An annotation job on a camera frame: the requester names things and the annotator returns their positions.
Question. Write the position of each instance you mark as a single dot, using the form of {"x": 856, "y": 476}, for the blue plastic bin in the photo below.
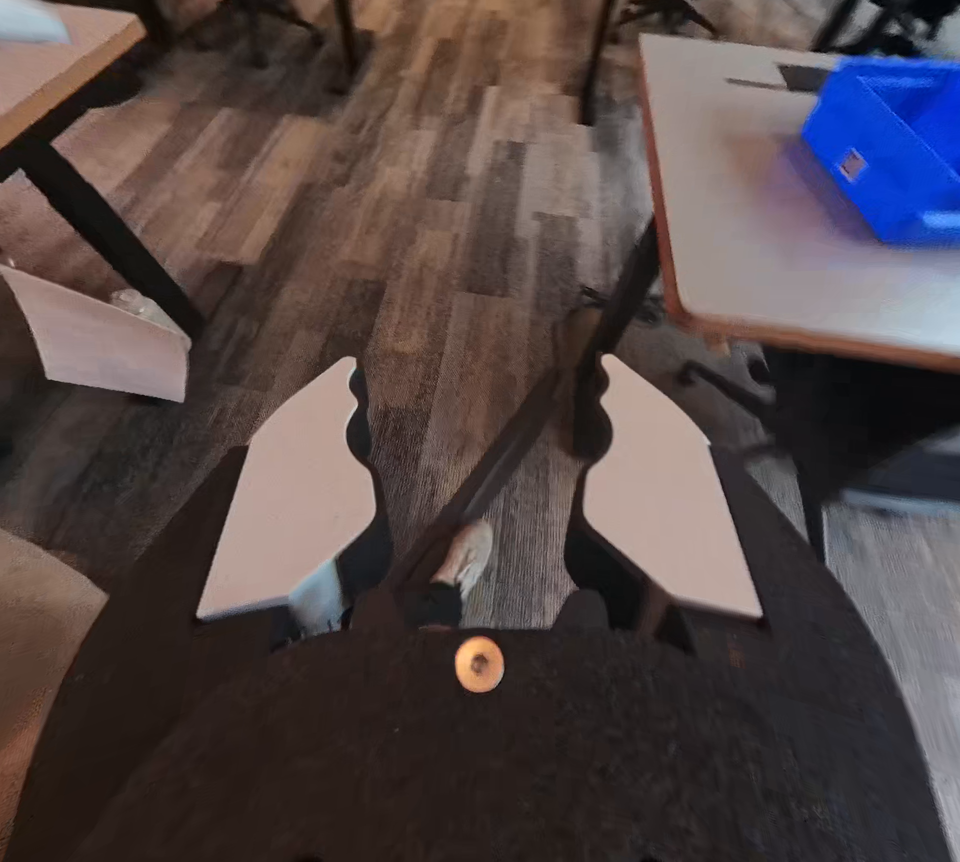
{"x": 893, "y": 143}

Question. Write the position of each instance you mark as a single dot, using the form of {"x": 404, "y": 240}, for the person's shoe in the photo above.
{"x": 470, "y": 559}

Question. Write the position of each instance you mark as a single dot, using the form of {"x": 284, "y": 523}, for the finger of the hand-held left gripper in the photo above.
{"x": 90, "y": 345}

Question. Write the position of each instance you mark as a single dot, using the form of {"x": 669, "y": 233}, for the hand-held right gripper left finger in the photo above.
{"x": 293, "y": 502}

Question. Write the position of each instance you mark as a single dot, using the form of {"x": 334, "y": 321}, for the wooden office desk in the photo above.
{"x": 60, "y": 60}

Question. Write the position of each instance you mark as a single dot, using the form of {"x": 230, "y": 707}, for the black table leg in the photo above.
{"x": 525, "y": 435}

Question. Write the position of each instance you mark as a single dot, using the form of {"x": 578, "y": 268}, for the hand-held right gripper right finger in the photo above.
{"x": 668, "y": 502}

